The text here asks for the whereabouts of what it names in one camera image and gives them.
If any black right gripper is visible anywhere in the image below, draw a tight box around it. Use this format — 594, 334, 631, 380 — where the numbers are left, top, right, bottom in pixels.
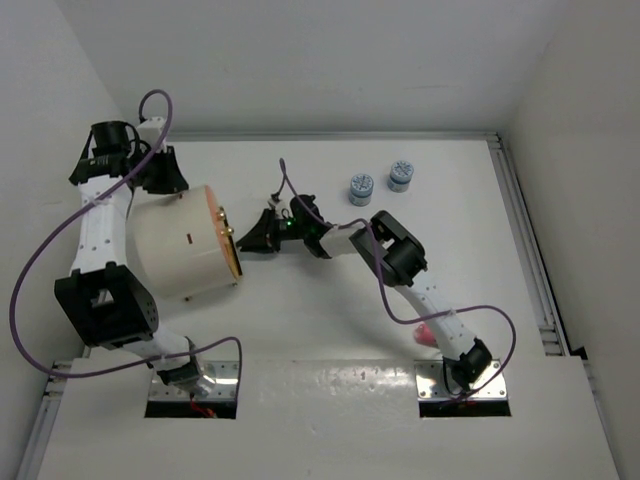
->
239, 207, 310, 253

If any orange drawer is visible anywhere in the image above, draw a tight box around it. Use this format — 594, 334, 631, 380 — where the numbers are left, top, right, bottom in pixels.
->
212, 196, 243, 281

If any cream cabinet with legs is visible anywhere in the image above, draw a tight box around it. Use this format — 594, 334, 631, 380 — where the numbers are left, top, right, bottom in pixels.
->
129, 185, 242, 300

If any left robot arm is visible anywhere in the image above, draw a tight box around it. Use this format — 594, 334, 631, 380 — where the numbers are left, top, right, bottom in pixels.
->
54, 117, 202, 393

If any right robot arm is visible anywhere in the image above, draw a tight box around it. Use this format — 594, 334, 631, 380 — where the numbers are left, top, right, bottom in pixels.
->
237, 194, 492, 393

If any left blue white jar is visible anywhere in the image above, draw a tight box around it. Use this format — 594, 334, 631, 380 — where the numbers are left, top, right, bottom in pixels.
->
348, 173, 374, 207

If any blue white jar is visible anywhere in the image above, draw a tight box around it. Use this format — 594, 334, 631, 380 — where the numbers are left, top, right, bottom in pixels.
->
387, 160, 414, 193
348, 173, 374, 207

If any right blue white jar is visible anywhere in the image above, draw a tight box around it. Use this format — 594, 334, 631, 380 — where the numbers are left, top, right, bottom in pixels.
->
387, 160, 414, 193

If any pink-capped tube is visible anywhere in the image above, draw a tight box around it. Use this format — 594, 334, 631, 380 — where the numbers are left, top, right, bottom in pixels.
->
413, 323, 438, 348

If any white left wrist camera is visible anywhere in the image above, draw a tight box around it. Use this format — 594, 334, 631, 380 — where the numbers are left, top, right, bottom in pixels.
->
136, 116, 166, 147

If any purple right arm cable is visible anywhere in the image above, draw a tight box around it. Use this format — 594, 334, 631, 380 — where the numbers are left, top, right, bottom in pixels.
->
277, 158, 517, 401

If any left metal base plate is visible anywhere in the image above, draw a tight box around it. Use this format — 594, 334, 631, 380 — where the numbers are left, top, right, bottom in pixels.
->
147, 360, 241, 402

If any metal base plate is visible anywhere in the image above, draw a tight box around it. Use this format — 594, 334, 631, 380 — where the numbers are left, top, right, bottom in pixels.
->
147, 360, 241, 402
414, 359, 509, 401

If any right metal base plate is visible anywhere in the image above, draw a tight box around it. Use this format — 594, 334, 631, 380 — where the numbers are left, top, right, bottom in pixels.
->
414, 359, 509, 401

